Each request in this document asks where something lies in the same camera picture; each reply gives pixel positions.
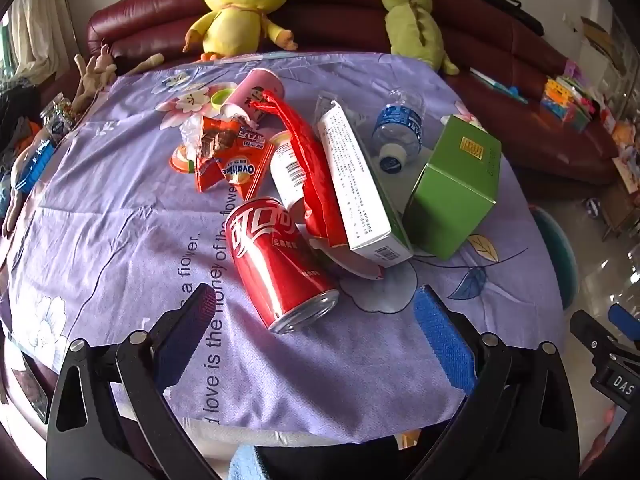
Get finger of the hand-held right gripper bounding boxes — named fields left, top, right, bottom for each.
left=570, top=309, right=621, bottom=367
left=607, top=304, right=640, bottom=343

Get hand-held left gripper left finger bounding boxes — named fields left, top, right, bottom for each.
left=46, top=282, right=218, bottom=480

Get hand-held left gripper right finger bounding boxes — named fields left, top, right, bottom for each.
left=405, top=284, right=583, bottom=480

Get blue plastic basin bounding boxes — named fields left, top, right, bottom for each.
left=530, top=205, right=581, bottom=311

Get red soda can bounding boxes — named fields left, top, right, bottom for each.
left=225, top=197, right=340, bottom=335

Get green carton box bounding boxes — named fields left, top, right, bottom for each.
left=402, top=115, right=502, bottom=260

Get orange and green jelly cup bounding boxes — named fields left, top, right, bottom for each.
left=170, top=145, right=198, bottom=175

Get orange snack packet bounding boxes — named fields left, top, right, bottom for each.
left=195, top=116, right=276, bottom=201

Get long white carton box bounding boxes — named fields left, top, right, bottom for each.
left=317, top=101, right=413, bottom=267

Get white plastic drink bottle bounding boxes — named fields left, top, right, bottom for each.
left=270, top=131, right=313, bottom=221

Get clear plastic water bottle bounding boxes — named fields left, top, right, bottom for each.
left=371, top=89, right=426, bottom=176

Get red plastic bag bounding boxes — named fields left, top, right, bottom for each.
left=248, top=91, right=346, bottom=248

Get pink paper cup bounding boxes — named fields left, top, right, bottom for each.
left=220, top=68, right=284, bottom=126

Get white bowl with red rim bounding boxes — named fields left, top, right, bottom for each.
left=309, top=237, right=386, bottom=281

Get wooden side table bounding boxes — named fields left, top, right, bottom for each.
left=600, top=155, right=640, bottom=241

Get blue cloth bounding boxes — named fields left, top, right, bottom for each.
left=229, top=442, right=266, bottom=480

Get purple floral tablecloth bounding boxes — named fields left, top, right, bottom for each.
left=0, top=52, right=566, bottom=446

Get colourful toy blocks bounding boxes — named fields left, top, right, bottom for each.
left=540, top=76, right=601, bottom=133

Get blue packet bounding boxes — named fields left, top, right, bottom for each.
left=12, top=137, right=56, bottom=193

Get glass jar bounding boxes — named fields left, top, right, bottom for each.
left=37, top=97, right=76, bottom=146

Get thin blue book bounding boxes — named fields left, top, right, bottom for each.
left=469, top=67, right=528, bottom=106

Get beige plush toy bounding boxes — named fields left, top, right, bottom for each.
left=72, top=42, right=166, bottom=116

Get yellow chick plush toy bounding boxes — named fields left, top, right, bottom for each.
left=182, top=0, right=298, bottom=61

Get green dinosaur plush toy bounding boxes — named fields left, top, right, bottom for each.
left=380, top=0, right=460, bottom=76

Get black bag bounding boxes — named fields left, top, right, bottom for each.
left=446, top=0, right=543, bottom=36

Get red leather sofa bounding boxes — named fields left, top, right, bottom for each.
left=87, top=0, right=623, bottom=186

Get white curtain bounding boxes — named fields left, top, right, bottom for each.
left=10, top=0, right=76, bottom=76

